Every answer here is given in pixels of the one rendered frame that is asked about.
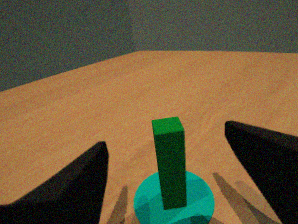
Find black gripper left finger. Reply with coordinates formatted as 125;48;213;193
0;141;109;224

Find teal flat circle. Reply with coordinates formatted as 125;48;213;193
133;171;215;224

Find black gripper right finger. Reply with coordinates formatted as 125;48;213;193
225;121;298;224

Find green rectangular post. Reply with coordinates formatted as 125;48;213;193
152;116;187;210

